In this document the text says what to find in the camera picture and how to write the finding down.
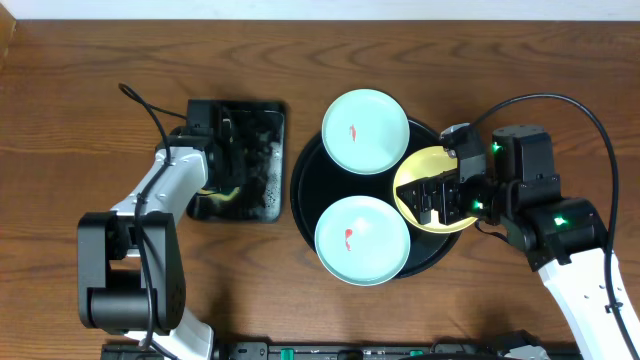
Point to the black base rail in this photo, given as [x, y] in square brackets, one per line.
[263, 351]

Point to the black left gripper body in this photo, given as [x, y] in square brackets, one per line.
[232, 151]

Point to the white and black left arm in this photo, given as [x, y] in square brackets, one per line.
[131, 280]

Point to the yellow plate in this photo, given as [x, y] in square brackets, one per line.
[427, 162]

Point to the black rectangular soapy water tray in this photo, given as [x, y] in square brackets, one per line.
[256, 155]

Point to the green and yellow sponge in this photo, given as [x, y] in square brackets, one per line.
[225, 195]

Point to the round black tray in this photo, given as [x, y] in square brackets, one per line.
[317, 182]

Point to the mint green plate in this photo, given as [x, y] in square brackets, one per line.
[362, 240]
[365, 131]

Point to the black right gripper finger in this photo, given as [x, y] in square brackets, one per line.
[421, 208]
[414, 190]

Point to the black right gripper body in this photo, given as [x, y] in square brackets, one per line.
[462, 200]

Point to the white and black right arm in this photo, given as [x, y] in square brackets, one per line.
[564, 241]

